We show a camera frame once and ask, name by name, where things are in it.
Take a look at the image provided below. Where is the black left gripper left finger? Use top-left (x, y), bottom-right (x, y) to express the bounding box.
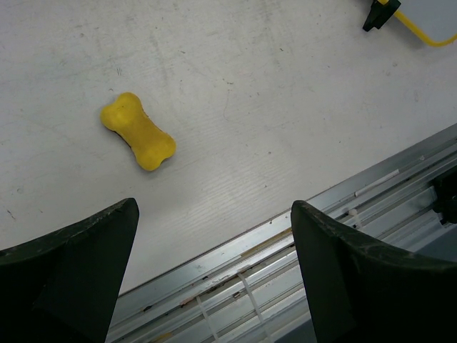
top-left (1, 198), bottom-right (139, 342)

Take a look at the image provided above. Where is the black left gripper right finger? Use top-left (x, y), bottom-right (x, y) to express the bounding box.
top-left (291, 200), bottom-right (456, 342)

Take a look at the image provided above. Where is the yellow bone-shaped eraser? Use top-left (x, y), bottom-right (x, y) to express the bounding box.
top-left (100, 92), bottom-right (176, 172)

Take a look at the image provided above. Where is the yellow framed whiteboard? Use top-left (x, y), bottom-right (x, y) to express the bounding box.
top-left (394, 0), bottom-right (457, 47)

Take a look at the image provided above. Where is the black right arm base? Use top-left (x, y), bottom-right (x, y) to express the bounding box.
top-left (432, 170), bottom-right (456, 224)

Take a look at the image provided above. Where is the aluminium frame rail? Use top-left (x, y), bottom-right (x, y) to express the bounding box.
top-left (106, 126), bottom-right (456, 342)

